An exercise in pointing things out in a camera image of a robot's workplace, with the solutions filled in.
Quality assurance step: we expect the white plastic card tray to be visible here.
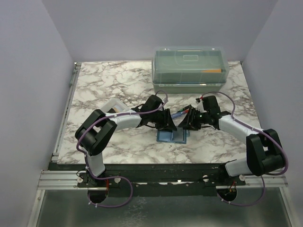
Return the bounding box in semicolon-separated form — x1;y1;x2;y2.
100;98;130;114

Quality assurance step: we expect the aluminium frame rail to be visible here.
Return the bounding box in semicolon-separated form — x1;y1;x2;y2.
36;169;82;190

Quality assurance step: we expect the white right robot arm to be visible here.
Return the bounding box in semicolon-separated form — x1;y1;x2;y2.
178;96;288;185

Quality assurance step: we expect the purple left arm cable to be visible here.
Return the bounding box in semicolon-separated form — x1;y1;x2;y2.
76;90;169;209

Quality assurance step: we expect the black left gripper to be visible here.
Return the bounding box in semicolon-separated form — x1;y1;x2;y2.
150;109;177;132

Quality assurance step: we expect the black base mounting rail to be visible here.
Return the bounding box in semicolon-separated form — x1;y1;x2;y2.
47;162;245;190

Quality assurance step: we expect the clear lidded storage box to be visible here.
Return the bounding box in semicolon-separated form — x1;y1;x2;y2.
151;46;230;94

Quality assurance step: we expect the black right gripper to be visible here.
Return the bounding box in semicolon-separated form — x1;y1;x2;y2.
178;107;210;131

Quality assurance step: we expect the blue leather card holder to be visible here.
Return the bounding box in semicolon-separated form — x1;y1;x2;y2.
156;130;190;144

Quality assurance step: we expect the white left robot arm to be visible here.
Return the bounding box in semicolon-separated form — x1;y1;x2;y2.
75;95;177;187

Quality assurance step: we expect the black VIP card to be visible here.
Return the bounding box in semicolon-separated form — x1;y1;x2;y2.
173;128;187;144

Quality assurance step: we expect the blue transparent handle screwdriver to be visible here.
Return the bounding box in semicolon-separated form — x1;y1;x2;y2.
171;111;187;119

